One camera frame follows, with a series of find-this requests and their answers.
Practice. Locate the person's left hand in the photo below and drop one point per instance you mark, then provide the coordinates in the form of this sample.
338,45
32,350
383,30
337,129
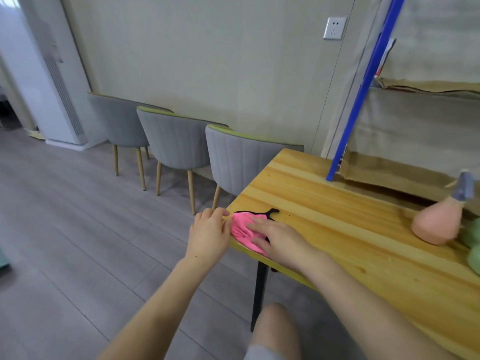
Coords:
208,236

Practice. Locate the person's right hand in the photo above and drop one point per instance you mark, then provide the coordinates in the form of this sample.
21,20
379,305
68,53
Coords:
283,245

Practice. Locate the person's right fingers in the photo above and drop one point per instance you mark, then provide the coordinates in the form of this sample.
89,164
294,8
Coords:
259,230

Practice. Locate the person's left thumb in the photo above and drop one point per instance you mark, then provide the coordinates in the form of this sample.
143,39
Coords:
227,228

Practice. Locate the pink cloth with black trim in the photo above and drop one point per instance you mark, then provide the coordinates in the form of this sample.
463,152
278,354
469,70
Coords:
240,228

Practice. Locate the person's left forearm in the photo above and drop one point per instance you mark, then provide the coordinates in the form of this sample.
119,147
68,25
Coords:
161,314

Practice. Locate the person's right forearm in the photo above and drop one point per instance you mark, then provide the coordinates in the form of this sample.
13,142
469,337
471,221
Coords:
367,318

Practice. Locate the grey chair with wooden legs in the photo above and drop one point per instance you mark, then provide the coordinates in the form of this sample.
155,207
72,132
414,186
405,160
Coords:
176,142
120,123
240,161

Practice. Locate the person's bare knee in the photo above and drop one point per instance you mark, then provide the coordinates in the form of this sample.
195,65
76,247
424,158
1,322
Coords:
275,329

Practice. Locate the person's grey shorts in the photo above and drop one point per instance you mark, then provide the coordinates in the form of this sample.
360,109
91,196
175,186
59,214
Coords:
262,354

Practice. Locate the large brown cardboard sheet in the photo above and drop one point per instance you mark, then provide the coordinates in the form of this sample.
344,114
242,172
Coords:
393,174

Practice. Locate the pink spray bottle grey nozzle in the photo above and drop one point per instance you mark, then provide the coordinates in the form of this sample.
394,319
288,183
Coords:
437,223

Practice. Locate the grey shelf cover sheet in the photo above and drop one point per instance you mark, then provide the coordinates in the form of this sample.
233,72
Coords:
423,123

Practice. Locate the pale green round object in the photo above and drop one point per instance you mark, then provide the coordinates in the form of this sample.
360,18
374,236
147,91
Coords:
474,260
472,232

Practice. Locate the white and red paper label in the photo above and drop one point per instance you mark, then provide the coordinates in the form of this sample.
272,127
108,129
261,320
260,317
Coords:
385,56

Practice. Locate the thin brown cardboard sheet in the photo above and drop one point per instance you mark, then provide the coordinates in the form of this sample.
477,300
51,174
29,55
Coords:
431,86

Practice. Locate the white standing air conditioner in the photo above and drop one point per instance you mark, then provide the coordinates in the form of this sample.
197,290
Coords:
45,71

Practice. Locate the blue metal shelf post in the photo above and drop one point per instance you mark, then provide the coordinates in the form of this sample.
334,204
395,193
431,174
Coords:
365,86

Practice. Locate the white wall socket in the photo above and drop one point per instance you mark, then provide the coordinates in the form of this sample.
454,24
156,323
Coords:
334,28

